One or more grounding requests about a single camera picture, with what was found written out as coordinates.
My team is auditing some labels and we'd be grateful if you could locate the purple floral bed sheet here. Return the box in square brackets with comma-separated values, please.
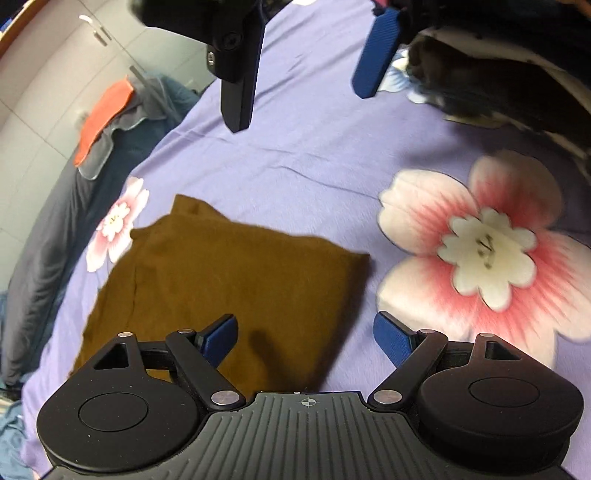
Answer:
[22, 1, 590, 474]

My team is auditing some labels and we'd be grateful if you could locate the teal blue blanket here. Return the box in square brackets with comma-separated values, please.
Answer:
[0, 290, 47, 480]

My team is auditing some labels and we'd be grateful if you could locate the brown knit sweater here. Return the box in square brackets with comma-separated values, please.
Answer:
[76, 195, 370, 395]

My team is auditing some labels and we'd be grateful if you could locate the black and white garment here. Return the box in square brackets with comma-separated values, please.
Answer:
[406, 30, 590, 178]

